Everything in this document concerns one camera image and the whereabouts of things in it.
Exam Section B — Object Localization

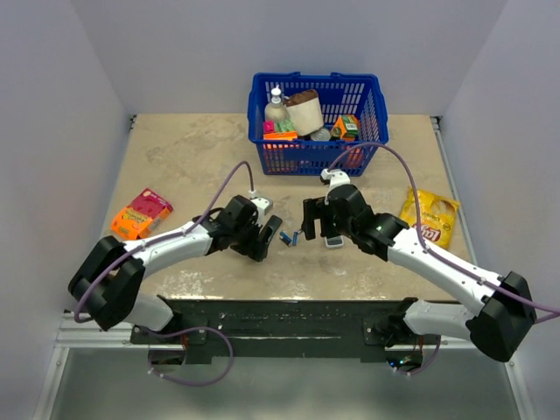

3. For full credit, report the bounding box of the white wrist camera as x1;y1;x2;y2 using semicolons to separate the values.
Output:
319;168;351;191
249;190;274;224

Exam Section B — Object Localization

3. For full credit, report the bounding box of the orange green juice carton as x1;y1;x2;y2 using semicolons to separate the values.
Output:
331;114;360;142

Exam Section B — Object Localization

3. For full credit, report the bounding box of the purple camera cable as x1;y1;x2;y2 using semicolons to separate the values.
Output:
326;142;560;325
73;160;256;324

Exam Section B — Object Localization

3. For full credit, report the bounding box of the green small packet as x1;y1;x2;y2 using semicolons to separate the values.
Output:
275;119;296;133

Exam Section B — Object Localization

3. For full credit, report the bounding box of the white pump bottle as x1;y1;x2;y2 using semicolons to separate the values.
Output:
264;85;288;123

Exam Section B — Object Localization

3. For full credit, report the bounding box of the metal tin can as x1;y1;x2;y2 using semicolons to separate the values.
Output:
310;127;332;142

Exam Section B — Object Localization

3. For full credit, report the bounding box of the white remote control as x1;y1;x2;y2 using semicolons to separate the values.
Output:
325;236;344;249

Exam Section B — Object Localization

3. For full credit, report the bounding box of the pink small box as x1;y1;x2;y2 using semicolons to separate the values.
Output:
262;120;276;134

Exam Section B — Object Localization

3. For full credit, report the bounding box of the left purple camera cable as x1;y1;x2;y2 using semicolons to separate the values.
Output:
73;160;256;324

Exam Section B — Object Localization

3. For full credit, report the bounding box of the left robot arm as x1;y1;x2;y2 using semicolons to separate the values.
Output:
68;195;283;343

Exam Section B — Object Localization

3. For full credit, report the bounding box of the orange flat box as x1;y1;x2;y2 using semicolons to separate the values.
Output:
263;131;298;141

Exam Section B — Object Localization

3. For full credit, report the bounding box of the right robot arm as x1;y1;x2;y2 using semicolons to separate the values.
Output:
302;184;536;362

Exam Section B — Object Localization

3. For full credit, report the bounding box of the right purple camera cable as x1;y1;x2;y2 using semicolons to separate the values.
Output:
326;142;560;325

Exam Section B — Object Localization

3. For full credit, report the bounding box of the yellow Lays chips bag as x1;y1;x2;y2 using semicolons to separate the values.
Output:
399;187;460;249

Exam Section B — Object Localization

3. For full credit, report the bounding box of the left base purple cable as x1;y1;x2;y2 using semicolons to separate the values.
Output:
147;325;235;387

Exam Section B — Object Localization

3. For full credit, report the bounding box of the blue plastic shopping basket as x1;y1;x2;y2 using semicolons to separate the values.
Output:
247;72;389;177

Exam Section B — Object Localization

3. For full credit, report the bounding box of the white brown paper bag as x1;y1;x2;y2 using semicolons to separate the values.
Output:
284;89;324;137

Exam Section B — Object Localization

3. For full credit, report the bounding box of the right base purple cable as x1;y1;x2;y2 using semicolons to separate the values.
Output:
391;334;443;377

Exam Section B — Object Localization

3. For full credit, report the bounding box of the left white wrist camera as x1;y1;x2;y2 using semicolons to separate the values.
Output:
249;190;274;224

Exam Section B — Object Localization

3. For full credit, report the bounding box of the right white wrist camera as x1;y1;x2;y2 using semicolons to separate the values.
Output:
319;168;351;191

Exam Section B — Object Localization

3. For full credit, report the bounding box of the blue battery left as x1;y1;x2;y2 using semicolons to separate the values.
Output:
279;232;291;246

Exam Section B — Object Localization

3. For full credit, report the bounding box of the orange pink candy box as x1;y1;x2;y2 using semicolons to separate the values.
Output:
110;188;173;241

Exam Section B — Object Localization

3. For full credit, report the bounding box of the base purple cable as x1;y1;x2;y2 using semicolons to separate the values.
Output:
147;325;235;387
391;334;443;377

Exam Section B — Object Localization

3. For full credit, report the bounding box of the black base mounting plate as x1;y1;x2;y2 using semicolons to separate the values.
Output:
131;298;438;364

